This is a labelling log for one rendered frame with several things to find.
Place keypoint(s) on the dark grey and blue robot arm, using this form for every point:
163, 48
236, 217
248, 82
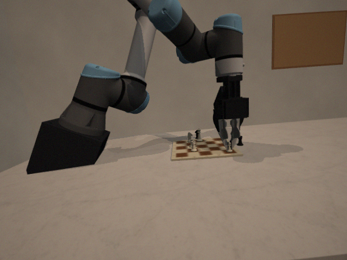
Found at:
100, 87

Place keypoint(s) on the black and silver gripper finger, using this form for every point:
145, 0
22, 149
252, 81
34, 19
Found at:
235, 133
220, 125

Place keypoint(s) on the brown and cream chessboard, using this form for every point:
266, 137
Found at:
206, 149

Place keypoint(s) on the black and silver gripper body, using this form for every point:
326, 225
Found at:
232, 109

